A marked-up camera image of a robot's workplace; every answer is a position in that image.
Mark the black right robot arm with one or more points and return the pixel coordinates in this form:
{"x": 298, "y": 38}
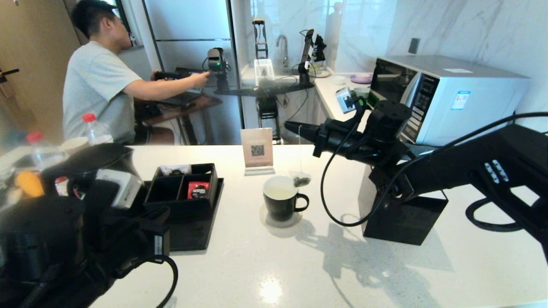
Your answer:
{"x": 471, "y": 162}

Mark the black compartment organizer box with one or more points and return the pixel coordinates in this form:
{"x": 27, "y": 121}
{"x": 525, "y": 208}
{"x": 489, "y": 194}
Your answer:
{"x": 180, "y": 209}

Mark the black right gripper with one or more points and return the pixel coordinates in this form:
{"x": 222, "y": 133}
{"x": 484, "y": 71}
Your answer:
{"x": 342, "y": 141}

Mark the small white cup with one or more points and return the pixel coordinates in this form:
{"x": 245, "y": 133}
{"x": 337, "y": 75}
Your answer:
{"x": 338, "y": 80}

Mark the black ladder-shaped frame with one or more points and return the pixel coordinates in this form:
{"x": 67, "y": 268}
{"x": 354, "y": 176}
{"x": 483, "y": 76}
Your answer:
{"x": 259, "y": 39}

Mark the small pale bowl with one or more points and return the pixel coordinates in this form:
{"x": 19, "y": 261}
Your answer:
{"x": 361, "y": 90}

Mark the clear tea bag packet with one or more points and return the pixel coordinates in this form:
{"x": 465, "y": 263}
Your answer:
{"x": 301, "y": 179}

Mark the black tissue box white lid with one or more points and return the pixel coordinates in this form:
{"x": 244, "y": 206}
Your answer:
{"x": 402, "y": 222}

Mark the chrome sink faucet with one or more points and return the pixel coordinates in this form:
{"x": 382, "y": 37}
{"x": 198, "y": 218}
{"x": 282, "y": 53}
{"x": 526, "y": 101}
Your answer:
{"x": 283, "y": 42}

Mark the silver refrigerator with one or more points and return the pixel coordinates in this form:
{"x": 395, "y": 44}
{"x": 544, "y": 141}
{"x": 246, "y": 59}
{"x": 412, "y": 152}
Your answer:
{"x": 188, "y": 21}

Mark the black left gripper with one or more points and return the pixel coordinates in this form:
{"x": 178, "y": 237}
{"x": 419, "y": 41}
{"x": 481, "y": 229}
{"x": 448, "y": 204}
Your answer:
{"x": 137, "y": 239}

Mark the white plastic rack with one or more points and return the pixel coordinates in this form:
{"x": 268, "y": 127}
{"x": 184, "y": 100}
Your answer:
{"x": 263, "y": 69}

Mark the white sachet packets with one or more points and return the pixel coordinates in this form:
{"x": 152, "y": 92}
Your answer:
{"x": 175, "y": 170}

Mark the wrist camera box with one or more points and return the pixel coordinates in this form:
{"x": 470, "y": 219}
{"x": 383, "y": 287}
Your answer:
{"x": 122, "y": 188}
{"x": 344, "y": 100}

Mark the black white robot arm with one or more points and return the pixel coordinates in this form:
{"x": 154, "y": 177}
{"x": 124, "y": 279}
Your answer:
{"x": 308, "y": 51}

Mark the silver microwave oven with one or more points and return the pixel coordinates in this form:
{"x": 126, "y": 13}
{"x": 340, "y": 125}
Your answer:
{"x": 462, "y": 98}

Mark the grey wall outlet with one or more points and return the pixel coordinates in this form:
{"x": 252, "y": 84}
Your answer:
{"x": 413, "y": 46}

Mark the red coffee sachet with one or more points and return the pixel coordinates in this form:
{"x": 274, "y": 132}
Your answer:
{"x": 199, "y": 190}

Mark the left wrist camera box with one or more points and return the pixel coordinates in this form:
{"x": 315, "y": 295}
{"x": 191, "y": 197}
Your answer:
{"x": 122, "y": 188}

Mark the clear water bottle red cap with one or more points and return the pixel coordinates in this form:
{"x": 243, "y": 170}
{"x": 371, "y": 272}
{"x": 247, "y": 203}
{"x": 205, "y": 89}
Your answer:
{"x": 43, "y": 152}
{"x": 96, "y": 132}

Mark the window with black frame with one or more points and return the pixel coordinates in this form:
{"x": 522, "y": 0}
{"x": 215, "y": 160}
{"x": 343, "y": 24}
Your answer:
{"x": 126, "y": 25}

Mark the grey robot arm green light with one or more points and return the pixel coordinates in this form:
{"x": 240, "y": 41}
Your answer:
{"x": 216, "y": 59}

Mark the purple plate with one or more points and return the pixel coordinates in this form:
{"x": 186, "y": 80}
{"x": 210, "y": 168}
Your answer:
{"x": 360, "y": 78}

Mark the orange oval object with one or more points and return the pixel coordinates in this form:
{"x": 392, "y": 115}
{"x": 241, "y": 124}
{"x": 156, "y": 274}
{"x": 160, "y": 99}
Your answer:
{"x": 29, "y": 183}

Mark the black mug white inside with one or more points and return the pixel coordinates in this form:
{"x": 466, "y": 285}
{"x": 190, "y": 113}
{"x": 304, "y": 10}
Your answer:
{"x": 280, "y": 207}

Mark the black serving tray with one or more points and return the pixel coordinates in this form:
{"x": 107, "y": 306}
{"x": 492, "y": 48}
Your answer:
{"x": 197, "y": 231}

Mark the QR code acrylic sign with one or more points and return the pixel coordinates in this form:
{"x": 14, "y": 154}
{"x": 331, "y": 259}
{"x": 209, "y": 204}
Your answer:
{"x": 257, "y": 147}

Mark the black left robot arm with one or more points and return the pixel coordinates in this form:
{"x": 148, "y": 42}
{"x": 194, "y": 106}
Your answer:
{"x": 38, "y": 239}

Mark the black electric kettle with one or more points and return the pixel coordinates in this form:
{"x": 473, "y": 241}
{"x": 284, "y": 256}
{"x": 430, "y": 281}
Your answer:
{"x": 98, "y": 158}

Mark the brown wooden desk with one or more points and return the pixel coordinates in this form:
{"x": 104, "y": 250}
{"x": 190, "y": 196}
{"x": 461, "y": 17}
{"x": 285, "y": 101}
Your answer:
{"x": 201, "y": 104}

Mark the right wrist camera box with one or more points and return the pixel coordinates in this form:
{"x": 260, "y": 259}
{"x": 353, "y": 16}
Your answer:
{"x": 344, "y": 100}

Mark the person in grey t-shirt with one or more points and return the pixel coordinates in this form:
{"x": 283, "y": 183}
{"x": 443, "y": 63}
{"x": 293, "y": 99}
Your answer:
{"x": 98, "y": 85}

